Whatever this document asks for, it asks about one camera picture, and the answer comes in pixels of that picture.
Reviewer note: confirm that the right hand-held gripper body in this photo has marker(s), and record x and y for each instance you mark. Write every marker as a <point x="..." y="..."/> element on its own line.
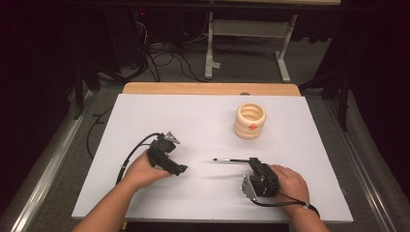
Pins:
<point x="262" y="183"/>

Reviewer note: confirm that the person's right hand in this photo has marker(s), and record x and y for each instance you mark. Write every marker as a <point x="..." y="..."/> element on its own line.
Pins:
<point x="291" y="187"/>

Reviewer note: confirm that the white metal desk frame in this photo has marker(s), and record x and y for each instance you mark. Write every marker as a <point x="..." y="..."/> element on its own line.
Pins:
<point x="248" y="28"/>

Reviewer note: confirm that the black metal stand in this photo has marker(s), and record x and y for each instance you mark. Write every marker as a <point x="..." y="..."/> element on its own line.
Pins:
<point x="80" y="90"/>
<point x="344" y="96"/>

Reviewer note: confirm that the wooden table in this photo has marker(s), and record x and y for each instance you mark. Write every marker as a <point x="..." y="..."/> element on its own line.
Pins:
<point x="209" y="88"/>

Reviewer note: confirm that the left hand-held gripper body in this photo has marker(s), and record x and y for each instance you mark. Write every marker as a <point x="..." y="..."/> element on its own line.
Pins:
<point x="161" y="150"/>

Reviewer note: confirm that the aluminium floor rail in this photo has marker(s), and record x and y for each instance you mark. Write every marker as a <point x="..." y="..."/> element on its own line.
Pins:
<point x="364" y="167"/>
<point x="42" y="180"/>

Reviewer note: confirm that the white table sheet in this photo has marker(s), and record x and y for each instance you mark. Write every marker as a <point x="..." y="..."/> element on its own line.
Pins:
<point x="199" y="129"/>

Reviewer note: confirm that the person's left hand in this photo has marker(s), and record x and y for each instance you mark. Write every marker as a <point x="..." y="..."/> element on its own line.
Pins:
<point x="141" y="172"/>

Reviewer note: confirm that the cream ringed brush holder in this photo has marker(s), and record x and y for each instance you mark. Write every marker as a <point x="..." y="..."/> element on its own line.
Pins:
<point x="249" y="129"/>

